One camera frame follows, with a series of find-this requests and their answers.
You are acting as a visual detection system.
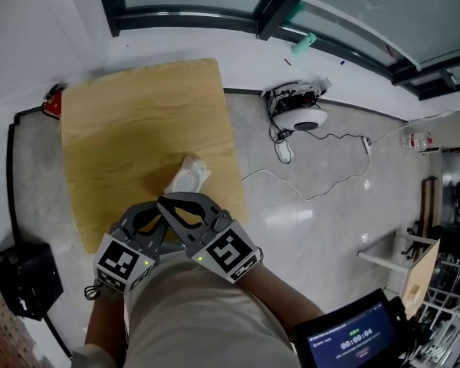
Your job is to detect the white power cable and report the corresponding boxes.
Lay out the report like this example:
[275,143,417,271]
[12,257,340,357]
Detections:
[240,112,454,202]

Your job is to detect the clear plastic bottles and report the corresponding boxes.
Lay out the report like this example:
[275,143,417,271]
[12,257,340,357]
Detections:
[400,130,435,150]

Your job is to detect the open electronics with wires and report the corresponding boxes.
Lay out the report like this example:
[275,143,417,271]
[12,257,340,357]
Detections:
[261,75,334,111]

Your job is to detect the white frame wooden table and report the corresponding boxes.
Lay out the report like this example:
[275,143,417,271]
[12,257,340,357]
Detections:
[357,229,442,314]

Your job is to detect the white power adapter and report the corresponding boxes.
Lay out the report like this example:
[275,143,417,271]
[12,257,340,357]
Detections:
[274,141,294,164]

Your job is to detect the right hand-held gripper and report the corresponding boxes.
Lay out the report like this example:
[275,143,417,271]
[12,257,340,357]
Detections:
[156,191,265,284]

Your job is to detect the person's left forearm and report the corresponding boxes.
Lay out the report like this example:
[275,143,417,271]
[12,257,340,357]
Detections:
[84,288,132,349]

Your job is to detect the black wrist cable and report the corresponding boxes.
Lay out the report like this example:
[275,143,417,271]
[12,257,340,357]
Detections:
[84,280,105,302]

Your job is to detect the person's beige shirt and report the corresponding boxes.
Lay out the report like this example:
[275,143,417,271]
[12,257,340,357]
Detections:
[71,249,304,368]

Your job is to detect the white object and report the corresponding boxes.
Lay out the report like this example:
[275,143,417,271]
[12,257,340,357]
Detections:
[163,154,212,196]

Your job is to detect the red fire extinguisher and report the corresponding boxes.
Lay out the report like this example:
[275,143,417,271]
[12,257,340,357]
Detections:
[41,84,69,121]

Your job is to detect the person's right forearm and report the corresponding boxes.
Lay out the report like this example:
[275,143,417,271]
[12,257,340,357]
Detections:
[240,261,327,324]

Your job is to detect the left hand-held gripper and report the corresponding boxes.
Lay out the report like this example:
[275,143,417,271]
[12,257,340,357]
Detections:
[94,201,173,294]

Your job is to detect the teal roll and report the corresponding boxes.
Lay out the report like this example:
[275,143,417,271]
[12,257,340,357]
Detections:
[291,31,317,59]

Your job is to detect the white storage shelf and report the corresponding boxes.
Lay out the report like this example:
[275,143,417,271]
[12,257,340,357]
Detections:
[417,249,460,368]

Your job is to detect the dark window frame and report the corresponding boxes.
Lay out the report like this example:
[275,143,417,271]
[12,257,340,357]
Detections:
[95,0,460,101]

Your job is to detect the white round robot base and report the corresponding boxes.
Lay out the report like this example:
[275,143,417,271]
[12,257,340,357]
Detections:
[271,107,329,133]

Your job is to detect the black tablet screen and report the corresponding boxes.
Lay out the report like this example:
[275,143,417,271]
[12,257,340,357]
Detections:
[292,287,408,368]

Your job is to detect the black office chair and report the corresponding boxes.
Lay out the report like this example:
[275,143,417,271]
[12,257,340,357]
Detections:
[405,218,444,262]

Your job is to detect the black box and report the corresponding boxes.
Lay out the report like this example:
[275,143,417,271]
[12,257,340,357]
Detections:
[0,241,65,322]

